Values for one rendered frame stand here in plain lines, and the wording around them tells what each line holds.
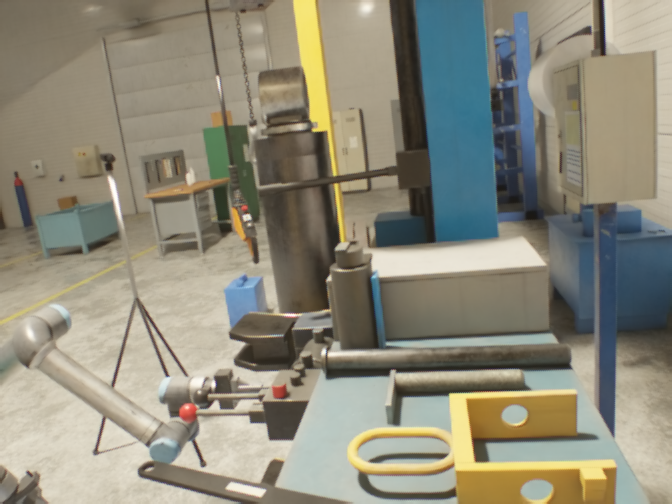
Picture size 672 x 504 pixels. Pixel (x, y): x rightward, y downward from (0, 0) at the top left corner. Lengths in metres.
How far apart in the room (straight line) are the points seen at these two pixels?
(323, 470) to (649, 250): 3.12
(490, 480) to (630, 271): 3.10
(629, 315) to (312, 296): 2.60
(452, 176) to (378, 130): 10.76
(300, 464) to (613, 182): 1.21
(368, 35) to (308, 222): 10.94
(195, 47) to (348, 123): 4.13
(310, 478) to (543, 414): 0.30
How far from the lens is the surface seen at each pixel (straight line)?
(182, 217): 7.51
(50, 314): 1.95
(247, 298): 4.20
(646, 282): 3.68
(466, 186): 1.37
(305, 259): 1.44
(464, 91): 1.36
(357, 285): 0.90
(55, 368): 1.83
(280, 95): 1.44
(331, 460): 0.71
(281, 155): 1.41
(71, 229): 9.33
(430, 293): 0.99
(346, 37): 12.31
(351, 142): 11.60
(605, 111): 1.61
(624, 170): 1.64
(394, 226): 1.57
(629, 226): 3.65
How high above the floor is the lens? 1.47
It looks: 12 degrees down
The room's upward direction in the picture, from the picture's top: 7 degrees counter-clockwise
